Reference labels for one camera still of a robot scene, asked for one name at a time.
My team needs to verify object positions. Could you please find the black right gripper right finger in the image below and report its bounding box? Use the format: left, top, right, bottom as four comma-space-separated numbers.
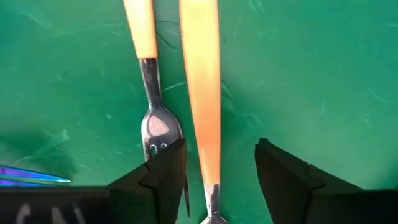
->
254, 138, 398, 224

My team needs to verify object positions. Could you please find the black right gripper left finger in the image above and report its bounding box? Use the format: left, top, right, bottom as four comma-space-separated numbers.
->
0, 138, 187, 224

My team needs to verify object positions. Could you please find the cream-handled silver fork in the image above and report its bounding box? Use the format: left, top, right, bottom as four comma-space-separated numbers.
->
179, 0, 228, 224
123, 0, 191, 218

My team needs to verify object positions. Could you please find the iridescent rainbow fork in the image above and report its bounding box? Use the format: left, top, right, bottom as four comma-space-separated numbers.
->
0, 164, 72, 188

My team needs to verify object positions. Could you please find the green table mat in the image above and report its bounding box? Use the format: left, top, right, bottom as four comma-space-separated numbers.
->
0, 0, 398, 224

